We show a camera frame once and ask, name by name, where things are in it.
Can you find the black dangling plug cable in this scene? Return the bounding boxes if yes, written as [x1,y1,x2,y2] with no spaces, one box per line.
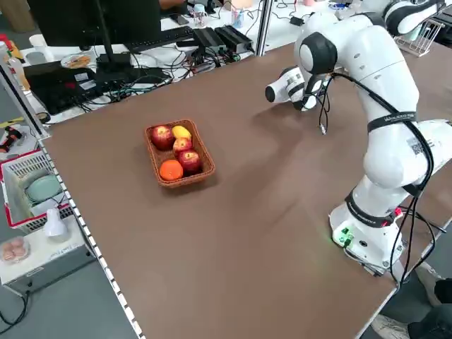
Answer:
[316,79,332,136]

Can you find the white wire cup rack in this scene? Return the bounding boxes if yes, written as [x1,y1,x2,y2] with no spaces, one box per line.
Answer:
[394,19,445,57]

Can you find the plate with food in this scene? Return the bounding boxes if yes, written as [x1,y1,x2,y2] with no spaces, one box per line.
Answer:
[60,53,95,70]

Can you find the red apple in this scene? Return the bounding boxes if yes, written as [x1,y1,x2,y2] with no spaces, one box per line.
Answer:
[177,150,202,174]
[150,125,175,150]
[172,136,194,153]

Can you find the black keyboard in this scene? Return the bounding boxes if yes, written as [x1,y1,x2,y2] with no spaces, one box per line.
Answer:
[125,26,198,50]

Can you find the aluminium frame post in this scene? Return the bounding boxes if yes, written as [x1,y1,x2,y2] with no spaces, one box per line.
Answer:
[256,0,273,57]

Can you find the yellow lemon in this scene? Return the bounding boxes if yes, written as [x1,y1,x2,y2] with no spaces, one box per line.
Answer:
[171,125,193,140]

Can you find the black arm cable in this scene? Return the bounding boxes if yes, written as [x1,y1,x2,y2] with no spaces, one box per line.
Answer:
[331,70,446,287]

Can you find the clear drinking bottle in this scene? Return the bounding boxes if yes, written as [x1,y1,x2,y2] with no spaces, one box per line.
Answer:
[192,4,208,28]

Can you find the pale green plates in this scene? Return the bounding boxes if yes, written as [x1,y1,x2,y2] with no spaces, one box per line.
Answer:
[23,174,64,208]

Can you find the person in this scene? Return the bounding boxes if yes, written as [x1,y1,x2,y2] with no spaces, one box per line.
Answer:
[374,277,452,339]

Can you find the brown wicker basket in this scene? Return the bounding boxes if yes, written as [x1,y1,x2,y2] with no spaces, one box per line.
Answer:
[143,119,216,188]

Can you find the clear egg carton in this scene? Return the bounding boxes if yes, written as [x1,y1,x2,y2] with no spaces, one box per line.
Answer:
[0,236,32,266]

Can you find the white paper cup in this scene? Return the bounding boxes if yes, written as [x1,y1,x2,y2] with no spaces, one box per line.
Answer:
[28,34,54,63]

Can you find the aluminium frame rail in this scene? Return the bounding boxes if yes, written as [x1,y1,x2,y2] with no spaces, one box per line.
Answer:
[0,63,50,138]

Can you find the orange fruit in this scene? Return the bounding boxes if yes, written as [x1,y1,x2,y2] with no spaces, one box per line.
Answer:
[159,159,184,182]

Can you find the black power supply box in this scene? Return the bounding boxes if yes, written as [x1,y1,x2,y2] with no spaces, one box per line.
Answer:
[214,25,254,54]
[192,27,227,54]

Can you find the white cabinet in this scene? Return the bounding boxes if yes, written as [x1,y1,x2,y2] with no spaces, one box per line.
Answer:
[0,211,98,289]

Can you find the clear pen cup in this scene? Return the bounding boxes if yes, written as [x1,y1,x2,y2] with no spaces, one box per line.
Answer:
[231,7,246,29]

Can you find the clear plastic bottle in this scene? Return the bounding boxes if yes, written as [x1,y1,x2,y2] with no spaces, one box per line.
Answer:
[5,52,32,93]

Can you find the black monitor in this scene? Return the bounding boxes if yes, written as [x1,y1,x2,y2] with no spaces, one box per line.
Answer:
[27,0,162,66]

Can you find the red white plastic basket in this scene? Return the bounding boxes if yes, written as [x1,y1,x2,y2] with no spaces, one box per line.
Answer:
[0,148,73,230]

